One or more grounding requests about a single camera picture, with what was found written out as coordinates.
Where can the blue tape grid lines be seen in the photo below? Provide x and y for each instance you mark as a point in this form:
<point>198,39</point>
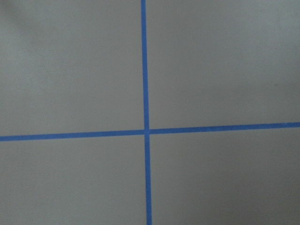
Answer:
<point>149,112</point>

